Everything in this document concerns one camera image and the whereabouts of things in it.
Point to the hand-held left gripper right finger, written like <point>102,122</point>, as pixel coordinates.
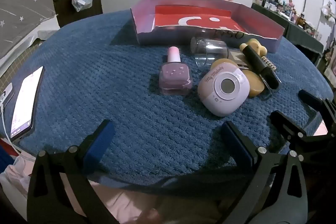
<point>235,142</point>

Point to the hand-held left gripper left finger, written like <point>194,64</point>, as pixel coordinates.
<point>101,140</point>

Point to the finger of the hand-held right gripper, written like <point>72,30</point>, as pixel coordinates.
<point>308,96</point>
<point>282,120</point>

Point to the yellow round disc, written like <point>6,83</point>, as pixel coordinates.
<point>219,62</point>
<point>253,83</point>

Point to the gold studded cylinder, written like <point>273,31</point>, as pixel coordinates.
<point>270,64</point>

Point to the purple heart-shaped device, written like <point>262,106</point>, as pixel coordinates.
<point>223,90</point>

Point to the black perfume bottle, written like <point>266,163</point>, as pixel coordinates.
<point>260,66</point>

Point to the green yellow turtle toy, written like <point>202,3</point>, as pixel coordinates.
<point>262,50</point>

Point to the purple nail polish bottle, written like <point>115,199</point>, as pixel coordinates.
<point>174,77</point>

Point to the clear glass tumbler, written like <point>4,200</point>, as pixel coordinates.
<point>212,50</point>

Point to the pink cardboard box red bottom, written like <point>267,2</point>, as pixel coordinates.
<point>194,19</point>

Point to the blue textured blanket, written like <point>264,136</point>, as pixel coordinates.
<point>131,121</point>

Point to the dark green covered table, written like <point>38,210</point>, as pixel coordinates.
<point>302,35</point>

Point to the smartphone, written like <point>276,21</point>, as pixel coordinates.
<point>27,103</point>

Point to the row of cosmetic bottles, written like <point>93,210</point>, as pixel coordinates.
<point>288,11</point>

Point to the white flower plush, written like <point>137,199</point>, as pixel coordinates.
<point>329,11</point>

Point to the white charger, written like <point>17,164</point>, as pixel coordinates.
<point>6,94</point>

